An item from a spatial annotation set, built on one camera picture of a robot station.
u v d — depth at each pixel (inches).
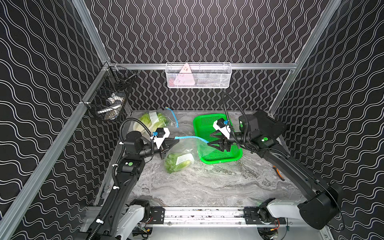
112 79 37.4
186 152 32.9
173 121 40.8
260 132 39.9
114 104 33.7
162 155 24.6
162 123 39.8
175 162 30.0
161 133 21.9
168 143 24.4
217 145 25.1
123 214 22.3
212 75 40.7
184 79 35.4
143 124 21.6
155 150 23.5
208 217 30.0
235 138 24.3
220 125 23.5
